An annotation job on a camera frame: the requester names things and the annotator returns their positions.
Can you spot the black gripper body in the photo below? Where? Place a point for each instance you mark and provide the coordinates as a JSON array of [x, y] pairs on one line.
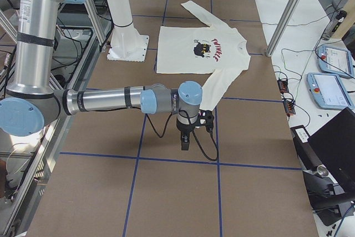
[[184, 129]]

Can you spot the cream long-sleeve printed shirt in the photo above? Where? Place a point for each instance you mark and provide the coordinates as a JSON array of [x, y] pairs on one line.
[[215, 49]]

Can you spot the near orange black electronics box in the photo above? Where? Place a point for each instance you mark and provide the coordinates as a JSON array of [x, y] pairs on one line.
[[289, 107]]

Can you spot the orange black electronics box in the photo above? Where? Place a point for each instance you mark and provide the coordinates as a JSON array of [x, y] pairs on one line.
[[289, 107], [283, 86]]

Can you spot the far orange black electronics box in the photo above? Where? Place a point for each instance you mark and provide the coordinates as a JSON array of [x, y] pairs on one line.
[[283, 86]]

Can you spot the near teach pendant tablet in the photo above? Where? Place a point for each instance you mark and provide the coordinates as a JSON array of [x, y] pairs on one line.
[[328, 91]]

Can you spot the teach pendant tablet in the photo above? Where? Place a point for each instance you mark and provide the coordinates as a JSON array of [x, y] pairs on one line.
[[328, 91], [335, 60]]

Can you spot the black laptop monitor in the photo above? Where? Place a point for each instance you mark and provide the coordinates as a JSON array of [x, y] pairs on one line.
[[334, 146]]

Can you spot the far teach pendant tablet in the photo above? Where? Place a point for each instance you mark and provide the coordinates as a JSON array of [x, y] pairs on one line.
[[335, 60]]

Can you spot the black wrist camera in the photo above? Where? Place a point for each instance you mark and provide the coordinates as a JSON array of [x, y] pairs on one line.
[[206, 119]]

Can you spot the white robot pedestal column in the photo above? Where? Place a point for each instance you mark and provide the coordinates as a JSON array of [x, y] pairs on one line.
[[126, 43]]

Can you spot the aluminium frame rack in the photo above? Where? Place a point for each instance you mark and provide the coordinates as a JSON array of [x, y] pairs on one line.
[[82, 34]]

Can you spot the black camera stand base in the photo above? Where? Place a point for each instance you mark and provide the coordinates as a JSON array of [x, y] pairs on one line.
[[318, 183]]

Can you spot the aluminium frame post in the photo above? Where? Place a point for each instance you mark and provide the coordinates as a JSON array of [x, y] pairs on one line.
[[281, 27]]

